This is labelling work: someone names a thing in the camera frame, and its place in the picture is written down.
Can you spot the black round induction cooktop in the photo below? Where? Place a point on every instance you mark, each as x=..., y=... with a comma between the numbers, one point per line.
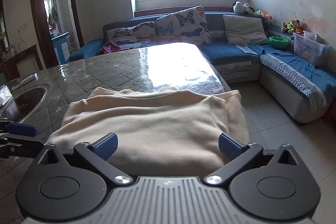
x=22, y=105

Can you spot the grey plain cushion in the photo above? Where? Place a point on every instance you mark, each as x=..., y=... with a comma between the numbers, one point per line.
x=240, y=30

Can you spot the grey remote control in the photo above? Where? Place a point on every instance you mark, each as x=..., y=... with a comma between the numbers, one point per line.
x=25, y=81

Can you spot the colourful plush toys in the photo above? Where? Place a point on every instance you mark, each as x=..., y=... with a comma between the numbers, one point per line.
x=294, y=26

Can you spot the butterfly cushion left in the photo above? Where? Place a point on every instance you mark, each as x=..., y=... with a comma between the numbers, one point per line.
x=138, y=36

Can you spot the green bowl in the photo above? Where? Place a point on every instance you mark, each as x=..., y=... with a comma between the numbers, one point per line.
x=278, y=42

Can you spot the pink tissue pack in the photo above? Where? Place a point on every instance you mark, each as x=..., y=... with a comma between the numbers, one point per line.
x=5, y=95

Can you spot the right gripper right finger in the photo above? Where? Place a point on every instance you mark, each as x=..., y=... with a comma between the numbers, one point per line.
x=241, y=157

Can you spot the dark wood door frame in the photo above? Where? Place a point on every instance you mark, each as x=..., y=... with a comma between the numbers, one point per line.
x=52, y=18

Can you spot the dark wood sideboard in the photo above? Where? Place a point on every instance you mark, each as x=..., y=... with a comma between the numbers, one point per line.
x=9, y=59

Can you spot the magenta cloth on sofa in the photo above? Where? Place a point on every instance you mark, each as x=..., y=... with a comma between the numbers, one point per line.
x=110, y=47

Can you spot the panda plush toy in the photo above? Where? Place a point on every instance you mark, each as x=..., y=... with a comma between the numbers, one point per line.
x=240, y=8

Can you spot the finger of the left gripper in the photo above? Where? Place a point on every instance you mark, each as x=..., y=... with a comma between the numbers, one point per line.
x=12, y=145
x=13, y=128

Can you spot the cream knit sweater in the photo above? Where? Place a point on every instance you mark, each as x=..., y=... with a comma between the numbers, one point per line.
x=170, y=132

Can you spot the blue white small cabinet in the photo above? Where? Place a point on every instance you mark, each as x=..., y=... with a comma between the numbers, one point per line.
x=61, y=45

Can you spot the butterfly cushion right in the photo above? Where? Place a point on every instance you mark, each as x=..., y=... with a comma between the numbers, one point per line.
x=188, y=26

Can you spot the blue corner sofa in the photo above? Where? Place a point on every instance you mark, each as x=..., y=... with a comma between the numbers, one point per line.
x=305, y=91

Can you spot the butterfly cushion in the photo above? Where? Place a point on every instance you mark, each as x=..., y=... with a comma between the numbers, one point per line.
x=188, y=26
x=138, y=36

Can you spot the clear plastic storage box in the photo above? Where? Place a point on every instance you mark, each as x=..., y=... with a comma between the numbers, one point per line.
x=310, y=47

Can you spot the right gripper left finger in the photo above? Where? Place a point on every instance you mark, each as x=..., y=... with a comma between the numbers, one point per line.
x=95, y=156

